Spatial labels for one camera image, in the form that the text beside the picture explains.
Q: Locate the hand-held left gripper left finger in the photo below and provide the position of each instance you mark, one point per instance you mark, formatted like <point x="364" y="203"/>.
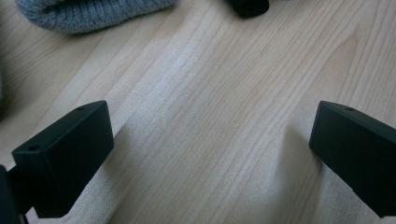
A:
<point x="65" y="161"/>

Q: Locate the gray knit sock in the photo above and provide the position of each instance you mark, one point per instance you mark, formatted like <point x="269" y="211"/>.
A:
<point x="87" y="15"/>

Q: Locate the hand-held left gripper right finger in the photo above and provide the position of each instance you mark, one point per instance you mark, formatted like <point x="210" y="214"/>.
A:
<point x="358" y="149"/>

